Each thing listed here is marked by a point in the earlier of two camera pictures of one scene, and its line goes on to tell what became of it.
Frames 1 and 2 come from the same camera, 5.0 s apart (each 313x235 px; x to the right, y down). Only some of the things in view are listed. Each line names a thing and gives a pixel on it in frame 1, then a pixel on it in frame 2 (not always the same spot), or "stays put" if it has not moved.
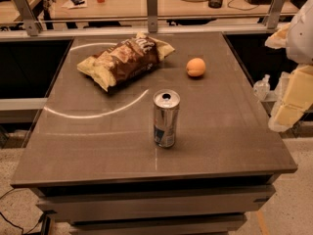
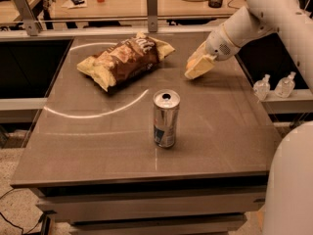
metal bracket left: [32, 26] stays put
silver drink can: [166, 105] stays put
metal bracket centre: [152, 10] stays put
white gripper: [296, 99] to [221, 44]
